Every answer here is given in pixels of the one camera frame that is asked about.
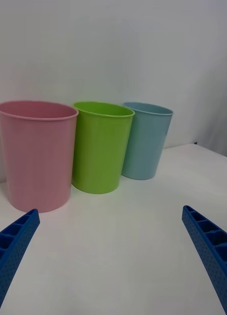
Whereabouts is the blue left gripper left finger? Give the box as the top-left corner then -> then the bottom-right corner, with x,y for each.
0,208 -> 41,315

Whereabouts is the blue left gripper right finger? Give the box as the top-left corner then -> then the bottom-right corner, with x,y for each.
181,205 -> 227,315

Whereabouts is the pink plastic waste bin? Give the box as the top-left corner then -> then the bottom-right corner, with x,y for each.
0,100 -> 79,214

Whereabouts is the pale blue plastic waste bin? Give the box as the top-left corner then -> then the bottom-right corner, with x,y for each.
121,102 -> 174,181

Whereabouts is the green plastic waste bin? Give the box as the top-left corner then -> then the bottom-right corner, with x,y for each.
71,101 -> 135,194

